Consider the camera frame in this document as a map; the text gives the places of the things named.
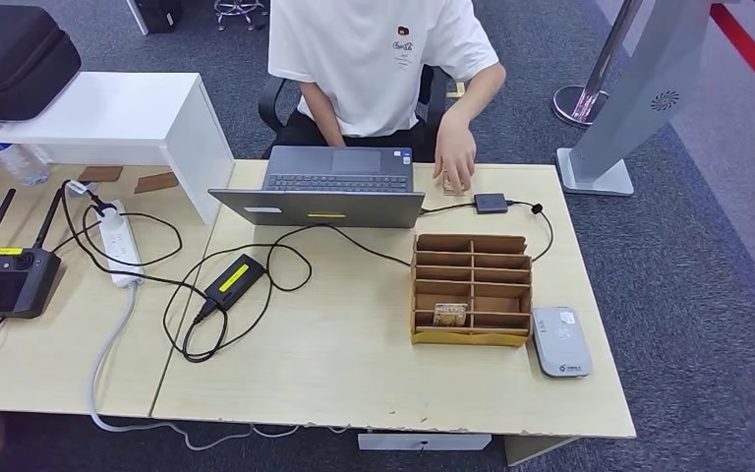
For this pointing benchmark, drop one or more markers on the person's left hand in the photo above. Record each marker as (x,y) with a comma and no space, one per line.
(453,146)

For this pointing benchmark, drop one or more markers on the person's left forearm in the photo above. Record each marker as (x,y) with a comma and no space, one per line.
(475,94)

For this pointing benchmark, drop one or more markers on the person's right forearm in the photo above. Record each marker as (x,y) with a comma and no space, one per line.
(319,114)

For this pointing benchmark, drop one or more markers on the person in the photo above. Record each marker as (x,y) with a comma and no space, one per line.
(364,65)

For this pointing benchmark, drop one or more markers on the grey card reader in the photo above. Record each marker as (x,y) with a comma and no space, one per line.
(561,342)

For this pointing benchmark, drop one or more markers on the small yellow floor item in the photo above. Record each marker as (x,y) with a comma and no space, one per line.
(455,90)

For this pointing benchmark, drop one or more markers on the small black USB hub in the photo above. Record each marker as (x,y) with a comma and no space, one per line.
(491,203)

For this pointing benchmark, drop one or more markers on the grey laptop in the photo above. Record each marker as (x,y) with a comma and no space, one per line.
(325,210)

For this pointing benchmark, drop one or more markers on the black office chair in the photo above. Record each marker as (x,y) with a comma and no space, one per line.
(270,104)

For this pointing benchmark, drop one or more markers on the cardboard slotted organizer box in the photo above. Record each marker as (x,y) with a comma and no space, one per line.
(469,337)

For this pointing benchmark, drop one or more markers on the grey kiosk stand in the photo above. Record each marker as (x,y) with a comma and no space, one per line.
(651,78)

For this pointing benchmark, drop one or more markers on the chrome chair base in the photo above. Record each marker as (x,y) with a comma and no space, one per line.
(237,9)

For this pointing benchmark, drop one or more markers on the black yellow-labelled power adapter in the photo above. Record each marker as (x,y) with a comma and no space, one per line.
(235,280)

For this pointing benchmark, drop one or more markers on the brown cardboard piece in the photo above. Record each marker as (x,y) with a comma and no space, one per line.
(99,174)
(156,182)

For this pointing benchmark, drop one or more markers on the wooden desk leg panel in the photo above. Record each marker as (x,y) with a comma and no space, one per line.
(535,449)

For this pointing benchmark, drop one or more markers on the black cabinet box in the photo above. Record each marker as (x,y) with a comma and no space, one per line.
(159,15)

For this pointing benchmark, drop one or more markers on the white furniture leg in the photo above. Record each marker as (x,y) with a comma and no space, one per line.
(135,15)

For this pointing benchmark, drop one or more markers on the white power strip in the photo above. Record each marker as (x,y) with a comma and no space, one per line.
(120,254)

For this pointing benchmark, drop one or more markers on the white desk shelf riser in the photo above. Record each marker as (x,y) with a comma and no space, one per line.
(91,107)

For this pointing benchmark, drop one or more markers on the clear plastic water bottle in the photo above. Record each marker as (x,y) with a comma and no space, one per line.
(19,164)

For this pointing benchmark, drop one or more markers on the black carrying case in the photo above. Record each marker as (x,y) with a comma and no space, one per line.
(6,58)

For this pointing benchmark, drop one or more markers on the black remote controller with antennas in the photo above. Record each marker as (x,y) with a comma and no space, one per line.
(0,286)

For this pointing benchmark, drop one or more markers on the chrome stanchion post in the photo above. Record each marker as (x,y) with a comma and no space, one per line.
(579,104)

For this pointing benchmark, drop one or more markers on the white under-desk bracket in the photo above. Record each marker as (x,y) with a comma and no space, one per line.
(418,442)

